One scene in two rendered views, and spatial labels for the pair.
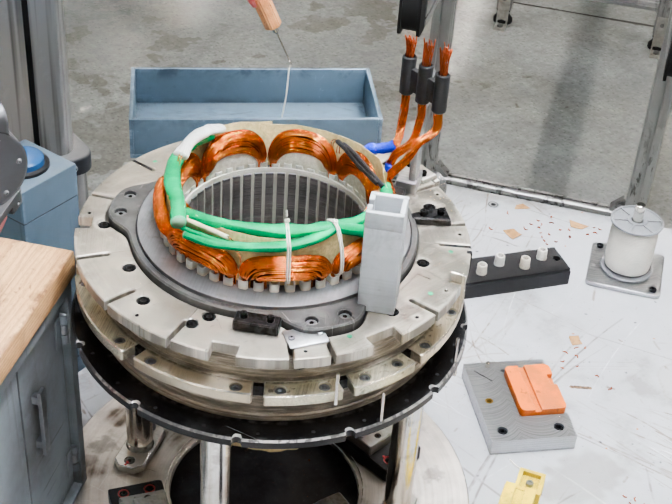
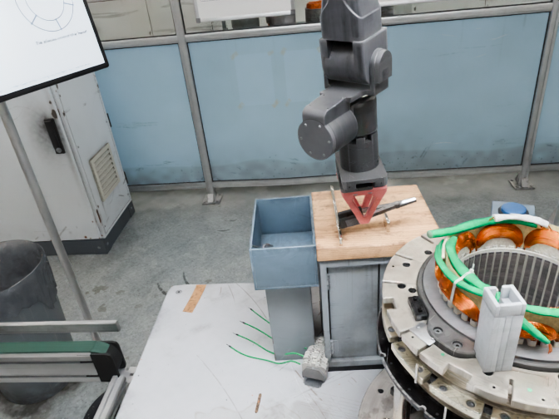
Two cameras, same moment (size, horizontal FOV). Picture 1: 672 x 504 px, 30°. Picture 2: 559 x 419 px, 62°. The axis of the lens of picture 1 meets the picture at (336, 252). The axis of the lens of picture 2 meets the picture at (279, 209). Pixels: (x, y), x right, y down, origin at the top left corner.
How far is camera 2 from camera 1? 64 cm
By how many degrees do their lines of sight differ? 68
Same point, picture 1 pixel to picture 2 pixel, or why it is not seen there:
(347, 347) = (430, 356)
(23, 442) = (377, 302)
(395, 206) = (516, 303)
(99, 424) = not seen: hidden behind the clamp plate
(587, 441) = not seen: outside the picture
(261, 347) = (402, 317)
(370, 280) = (479, 337)
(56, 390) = not seen: hidden behind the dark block
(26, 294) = (401, 239)
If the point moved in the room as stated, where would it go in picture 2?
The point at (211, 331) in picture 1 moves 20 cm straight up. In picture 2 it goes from (400, 294) to (408, 145)
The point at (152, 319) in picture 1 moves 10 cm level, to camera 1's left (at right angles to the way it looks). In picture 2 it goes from (393, 272) to (368, 232)
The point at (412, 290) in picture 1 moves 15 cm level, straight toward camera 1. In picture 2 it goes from (523, 378) to (373, 398)
